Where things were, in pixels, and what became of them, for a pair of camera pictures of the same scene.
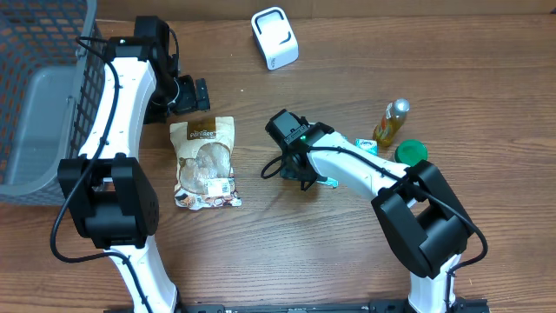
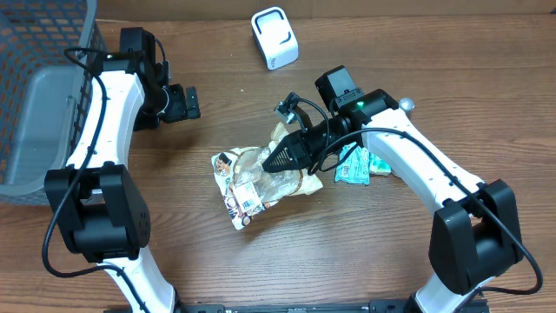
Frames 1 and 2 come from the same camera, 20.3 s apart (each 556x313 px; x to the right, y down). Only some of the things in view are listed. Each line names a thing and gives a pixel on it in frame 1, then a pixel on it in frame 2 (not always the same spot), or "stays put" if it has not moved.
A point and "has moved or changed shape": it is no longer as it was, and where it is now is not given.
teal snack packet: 331,182 has moved or changed shape
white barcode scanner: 274,37 stays put
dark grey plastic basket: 49,89 stays put
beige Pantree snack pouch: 204,151 to 247,187
